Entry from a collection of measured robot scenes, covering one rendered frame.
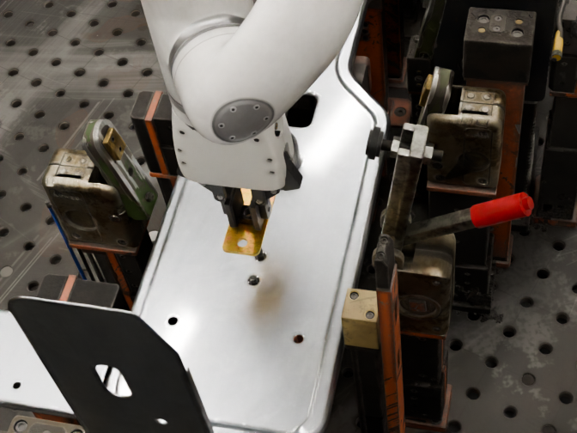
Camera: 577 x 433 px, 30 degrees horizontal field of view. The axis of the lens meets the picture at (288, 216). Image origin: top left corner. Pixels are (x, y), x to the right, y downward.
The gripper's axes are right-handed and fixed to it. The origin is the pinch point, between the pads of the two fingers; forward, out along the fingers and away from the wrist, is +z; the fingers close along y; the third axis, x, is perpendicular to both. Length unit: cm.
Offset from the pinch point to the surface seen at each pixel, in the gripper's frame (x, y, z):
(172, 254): 1.1, 9.2, 9.1
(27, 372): 16.8, 19.7, 9.1
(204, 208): -5.2, 7.3, 9.1
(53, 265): -13, 37, 39
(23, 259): -13, 42, 39
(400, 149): 1.2, -15.6, -12.5
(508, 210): 0.8, -24.9, -4.9
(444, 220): 0.0, -19.2, -1.2
